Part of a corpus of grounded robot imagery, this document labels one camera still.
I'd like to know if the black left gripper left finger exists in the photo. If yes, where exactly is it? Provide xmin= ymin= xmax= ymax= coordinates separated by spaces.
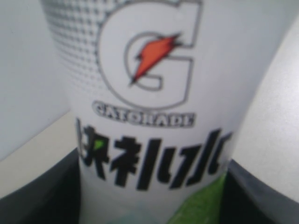
xmin=0 ymin=149 xmax=81 ymax=224

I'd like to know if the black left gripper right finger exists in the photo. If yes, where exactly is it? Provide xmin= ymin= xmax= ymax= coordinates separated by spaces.
xmin=220 ymin=160 xmax=299 ymax=224

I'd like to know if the clear Gatorade plastic bottle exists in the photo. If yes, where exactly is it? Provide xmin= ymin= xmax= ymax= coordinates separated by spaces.
xmin=41 ymin=0 xmax=299 ymax=224

